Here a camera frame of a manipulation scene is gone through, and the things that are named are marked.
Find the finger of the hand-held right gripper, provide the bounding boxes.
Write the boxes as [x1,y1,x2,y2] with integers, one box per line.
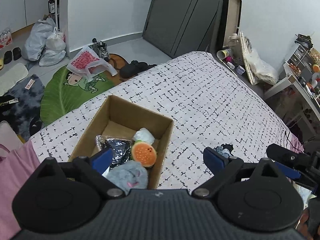
[274,162,302,179]
[266,144,312,167]

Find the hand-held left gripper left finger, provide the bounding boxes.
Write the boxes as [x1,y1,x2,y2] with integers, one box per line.
[31,147,126,198]

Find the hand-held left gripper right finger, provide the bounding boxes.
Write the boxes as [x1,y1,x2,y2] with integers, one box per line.
[191,147,287,198]

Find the grey black frilly cloth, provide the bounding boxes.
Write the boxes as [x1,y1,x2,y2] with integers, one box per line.
[214,143,234,158]

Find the grey plush toy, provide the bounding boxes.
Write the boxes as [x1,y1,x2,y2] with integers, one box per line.
[106,160,148,195]

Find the orange hamburger plush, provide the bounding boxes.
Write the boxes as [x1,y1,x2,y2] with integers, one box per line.
[131,141,157,168]

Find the white soft packet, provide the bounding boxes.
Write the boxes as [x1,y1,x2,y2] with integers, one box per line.
[132,127,156,145]

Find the brown cardboard box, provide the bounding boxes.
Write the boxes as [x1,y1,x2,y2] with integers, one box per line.
[68,94,174,190]

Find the pink bedsheet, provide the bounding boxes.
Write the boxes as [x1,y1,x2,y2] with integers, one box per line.
[285,130,306,153]

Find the white black patterned blanket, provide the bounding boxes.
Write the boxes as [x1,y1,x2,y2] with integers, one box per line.
[30,51,292,190]

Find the white desk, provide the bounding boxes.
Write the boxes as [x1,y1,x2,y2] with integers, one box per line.
[264,62,320,135]

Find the green leaf floor mat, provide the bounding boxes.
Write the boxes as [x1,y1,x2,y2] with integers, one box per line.
[40,66,118,125]

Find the white tote bag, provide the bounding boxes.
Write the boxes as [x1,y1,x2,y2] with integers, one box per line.
[239,31,278,85]

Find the pink bag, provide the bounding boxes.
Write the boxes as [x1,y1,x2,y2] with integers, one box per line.
[0,140,42,233]

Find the brown round mat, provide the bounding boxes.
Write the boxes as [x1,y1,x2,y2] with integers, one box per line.
[107,53,133,80]

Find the red white plastic bag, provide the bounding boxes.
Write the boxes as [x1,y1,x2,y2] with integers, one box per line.
[66,45,118,82]

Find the dark fuzzy rug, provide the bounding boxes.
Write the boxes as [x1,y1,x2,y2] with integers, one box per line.
[0,74,45,140]

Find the grey drawer organizer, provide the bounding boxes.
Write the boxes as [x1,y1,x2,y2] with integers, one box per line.
[287,42,313,67]

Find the grey sneakers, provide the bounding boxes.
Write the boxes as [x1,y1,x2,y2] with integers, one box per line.
[91,38,110,60]

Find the white floor mat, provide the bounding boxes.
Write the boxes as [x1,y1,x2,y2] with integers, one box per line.
[0,62,28,95]

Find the grey plastic bag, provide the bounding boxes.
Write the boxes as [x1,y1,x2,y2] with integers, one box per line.
[21,17,57,61]

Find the brown cardboard panel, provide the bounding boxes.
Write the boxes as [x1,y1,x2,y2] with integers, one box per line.
[224,0,242,48]

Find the grey wardrobe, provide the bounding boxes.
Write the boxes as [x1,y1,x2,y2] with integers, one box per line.
[142,0,224,58]

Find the red bottle pack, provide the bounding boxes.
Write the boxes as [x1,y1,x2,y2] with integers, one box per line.
[0,27,13,48]

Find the grey storage cabinet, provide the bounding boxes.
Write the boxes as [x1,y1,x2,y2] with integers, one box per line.
[0,0,62,34]

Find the black cable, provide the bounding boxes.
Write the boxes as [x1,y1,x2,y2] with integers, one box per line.
[284,130,303,153]

